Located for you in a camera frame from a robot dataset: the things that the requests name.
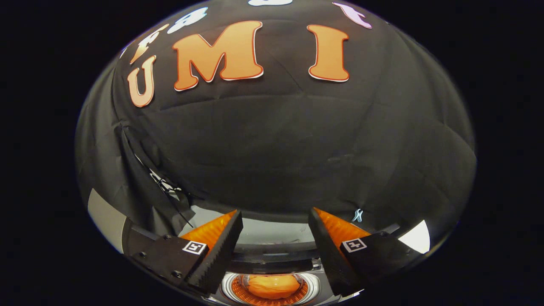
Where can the black backdrop cloth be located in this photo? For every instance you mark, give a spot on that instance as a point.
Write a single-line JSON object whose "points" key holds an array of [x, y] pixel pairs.
{"points": [[276, 140]]}

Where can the grey board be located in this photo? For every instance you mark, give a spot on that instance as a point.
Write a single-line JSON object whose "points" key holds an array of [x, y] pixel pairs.
{"points": [[104, 216]]}

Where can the white board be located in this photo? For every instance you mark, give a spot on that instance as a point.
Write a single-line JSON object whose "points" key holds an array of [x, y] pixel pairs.
{"points": [[416, 238]]}

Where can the grey washing machine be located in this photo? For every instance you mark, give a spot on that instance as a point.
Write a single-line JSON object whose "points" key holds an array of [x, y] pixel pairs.
{"points": [[314, 282]]}

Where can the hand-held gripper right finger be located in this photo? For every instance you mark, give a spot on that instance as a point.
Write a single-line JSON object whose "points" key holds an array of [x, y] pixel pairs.
{"points": [[327, 255]]}

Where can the yellow shirt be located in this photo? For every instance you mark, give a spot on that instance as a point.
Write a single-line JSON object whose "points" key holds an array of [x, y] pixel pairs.
{"points": [[274, 285]]}

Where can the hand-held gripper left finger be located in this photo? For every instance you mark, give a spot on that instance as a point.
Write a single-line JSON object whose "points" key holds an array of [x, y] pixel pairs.
{"points": [[223, 250]]}

